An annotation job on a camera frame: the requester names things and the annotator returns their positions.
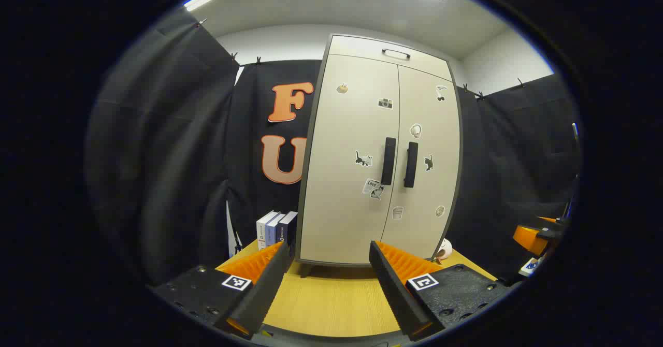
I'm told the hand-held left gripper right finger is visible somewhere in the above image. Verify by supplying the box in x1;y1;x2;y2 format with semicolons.
369;240;511;342

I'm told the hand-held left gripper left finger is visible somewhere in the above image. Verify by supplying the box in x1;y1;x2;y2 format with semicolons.
150;241;296;340

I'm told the cabinet door with camera sticker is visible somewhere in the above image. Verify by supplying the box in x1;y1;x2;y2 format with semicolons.
299;54;400;265

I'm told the black door handle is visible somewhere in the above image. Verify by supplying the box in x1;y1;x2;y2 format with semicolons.
381;137;397;185
403;141;419;189

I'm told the cabinet door with headphone sticker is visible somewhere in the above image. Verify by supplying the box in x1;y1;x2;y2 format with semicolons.
381;65;462;261

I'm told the beige double-door shoe cabinet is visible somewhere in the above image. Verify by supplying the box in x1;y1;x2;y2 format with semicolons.
296;34;463;278

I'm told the light blue book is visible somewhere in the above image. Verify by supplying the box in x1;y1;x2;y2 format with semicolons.
266;212;286;247

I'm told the navy book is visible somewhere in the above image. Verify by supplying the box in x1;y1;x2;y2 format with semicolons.
278;211;298;245

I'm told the white pink toy figure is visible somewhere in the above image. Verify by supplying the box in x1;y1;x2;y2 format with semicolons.
433;238;453;264

